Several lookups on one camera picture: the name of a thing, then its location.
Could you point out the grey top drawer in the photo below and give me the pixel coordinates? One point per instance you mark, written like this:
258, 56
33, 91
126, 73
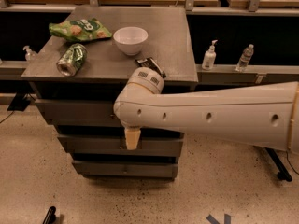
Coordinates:
78, 113

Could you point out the grey drawer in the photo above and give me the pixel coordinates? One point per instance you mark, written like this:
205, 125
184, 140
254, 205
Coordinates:
112, 145
126, 169
78, 113

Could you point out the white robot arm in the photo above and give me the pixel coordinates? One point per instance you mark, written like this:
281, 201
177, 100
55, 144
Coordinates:
263, 116

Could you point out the grey bottom drawer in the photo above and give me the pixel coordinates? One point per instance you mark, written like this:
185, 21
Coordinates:
126, 169

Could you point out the grey middle drawer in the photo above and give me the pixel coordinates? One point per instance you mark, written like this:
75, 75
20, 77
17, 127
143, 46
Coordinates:
112, 145

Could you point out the grey drawer cabinet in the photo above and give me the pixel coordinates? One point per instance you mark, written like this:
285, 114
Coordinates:
107, 69

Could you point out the white bowl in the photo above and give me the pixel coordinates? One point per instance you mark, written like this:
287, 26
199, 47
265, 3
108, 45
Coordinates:
130, 40

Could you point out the green soda can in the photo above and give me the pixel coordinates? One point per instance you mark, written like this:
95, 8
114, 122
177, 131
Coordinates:
72, 60

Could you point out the white pump sanitizer bottle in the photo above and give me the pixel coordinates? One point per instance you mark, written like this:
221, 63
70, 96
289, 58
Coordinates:
209, 57

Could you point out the black box under shelf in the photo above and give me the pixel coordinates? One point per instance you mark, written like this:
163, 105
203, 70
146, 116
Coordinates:
19, 102

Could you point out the black object on floor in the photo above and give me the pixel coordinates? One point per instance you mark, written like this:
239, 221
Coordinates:
50, 216

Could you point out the green chip bag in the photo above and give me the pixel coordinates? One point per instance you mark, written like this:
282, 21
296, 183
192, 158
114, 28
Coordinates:
82, 30

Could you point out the small pump bottle left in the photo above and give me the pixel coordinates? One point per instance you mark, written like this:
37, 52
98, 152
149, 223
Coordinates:
29, 54

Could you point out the clear water bottle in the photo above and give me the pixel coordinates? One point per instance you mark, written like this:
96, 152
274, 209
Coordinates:
245, 58

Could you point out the black wheeled stand base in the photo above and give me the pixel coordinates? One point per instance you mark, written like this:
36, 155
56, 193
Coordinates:
283, 173

